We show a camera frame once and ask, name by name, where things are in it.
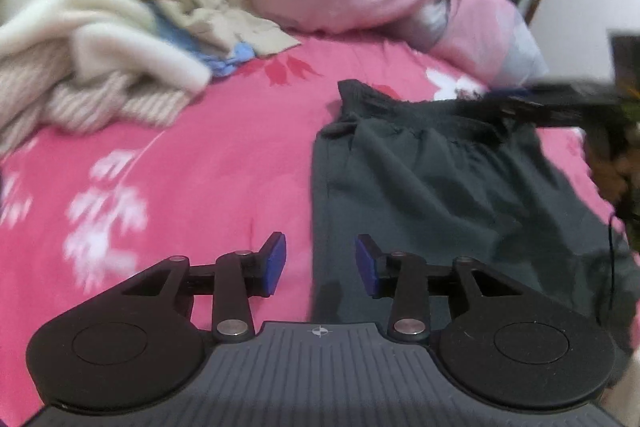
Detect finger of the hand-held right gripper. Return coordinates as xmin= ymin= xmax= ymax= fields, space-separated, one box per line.
xmin=492 ymin=79 xmax=621 ymax=108
xmin=450 ymin=99 xmax=593 ymax=130

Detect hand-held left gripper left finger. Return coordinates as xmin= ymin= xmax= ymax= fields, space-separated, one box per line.
xmin=120 ymin=232 xmax=287 ymax=344

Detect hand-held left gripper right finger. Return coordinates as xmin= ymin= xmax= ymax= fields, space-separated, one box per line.
xmin=354 ymin=234 xmax=527 ymax=342

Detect dark grey shorts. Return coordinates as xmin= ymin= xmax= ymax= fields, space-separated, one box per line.
xmin=309 ymin=78 xmax=640 ymax=390

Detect pink floral bed sheet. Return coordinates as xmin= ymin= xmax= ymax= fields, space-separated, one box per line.
xmin=0 ymin=29 xmax=628 ymax=427

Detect light blue cloth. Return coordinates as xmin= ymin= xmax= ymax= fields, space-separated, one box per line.
xmin=147 ymin=4 xmax=258 ymax=80

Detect striped beige knit garment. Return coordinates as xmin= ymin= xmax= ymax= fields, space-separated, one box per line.
xmin=0 ymin=54 xmax=198 ymax=158

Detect cream fleece blanket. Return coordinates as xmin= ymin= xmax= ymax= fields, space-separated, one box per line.
xmin=0 ymin=0 xmax=213 ymax=92

